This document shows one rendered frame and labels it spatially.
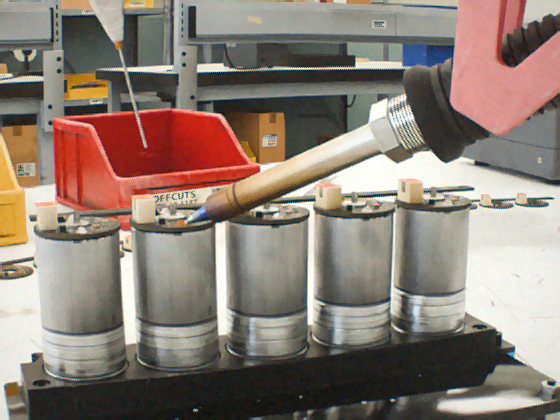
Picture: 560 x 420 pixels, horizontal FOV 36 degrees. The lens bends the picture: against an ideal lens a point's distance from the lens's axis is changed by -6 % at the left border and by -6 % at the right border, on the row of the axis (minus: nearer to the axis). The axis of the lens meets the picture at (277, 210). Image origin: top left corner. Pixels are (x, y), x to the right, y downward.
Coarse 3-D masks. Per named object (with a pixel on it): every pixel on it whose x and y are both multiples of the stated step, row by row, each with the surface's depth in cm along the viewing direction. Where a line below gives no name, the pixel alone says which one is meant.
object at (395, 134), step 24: (384, 120) 21; (408, 120) 21; (336, 144) 22; (360, 144) 22; (384, 144) 21; (408, 144) 21; (288, 168) 23; (312, 168) 23; (336, 168) 22; (216, 192) 24; (240, 192) 24; (264, 192) 23; (288, 192) 23; (216, 216) 24
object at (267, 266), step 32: (256, 224) 25; (288, 224) 26; (256, 256) 26; (288, 256) 26; (256, 288) 26; (288, 288) 26; (256, 320) 26; (288, 320) 26; (256, 352) 26; (288, 352) 26
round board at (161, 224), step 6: (156, 210) 26; (180, 210) 27; (186, 210) 27; (192, 210) 27; (156, 216) 26; (186, 216) 26; (132, 222) 25; (156, 222) 25; (162, 222) 25; (168, 222) 25; (174, 222) 25; (204, 222) 25; (210, 222) 25; (138, 228) 25; (144, 228) 25; (150, 228) 25; (156, 228) 24; (162, 228) 24; (168, 228) 24; (174, 228) 24; (180, 228) 24; (186, 228) 24; (192, 228) 25; (198, 228) 25; (204, 228) 25
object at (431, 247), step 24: (408, 216) 28; (432, 216) 27; (456, 216) 28; (408, 240) 28; (432, 240) 28; (456, 240) 28; (408, 264) 28; (432, 264) 28; (456, 264) 28; (408, 288) 28; (432, 288) 28; (456, 288) 28; (408, 312) 28; (432, 312) 28; (456, 312) 28
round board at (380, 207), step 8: (360, 200) 28; (368, 200) 28; (376, 200) 28; (320, 208) 27; (344, 208) 27; (352, 208) 27; (360, 208) 27; (376, 208) 27; (384, 208) 27; (392, 208) 27; (344, 216) 26; (352, 216) 26; (360, 216) 26; (368, 216) 26
